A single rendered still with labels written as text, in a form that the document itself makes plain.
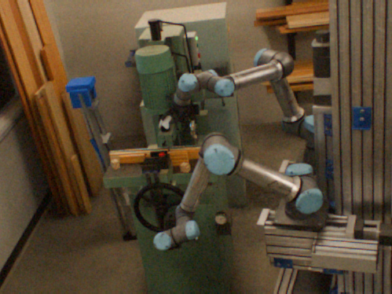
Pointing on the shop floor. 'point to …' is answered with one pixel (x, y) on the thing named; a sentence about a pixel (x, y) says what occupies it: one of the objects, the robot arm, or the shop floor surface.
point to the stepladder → (100, 141)
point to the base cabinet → (189, 253)
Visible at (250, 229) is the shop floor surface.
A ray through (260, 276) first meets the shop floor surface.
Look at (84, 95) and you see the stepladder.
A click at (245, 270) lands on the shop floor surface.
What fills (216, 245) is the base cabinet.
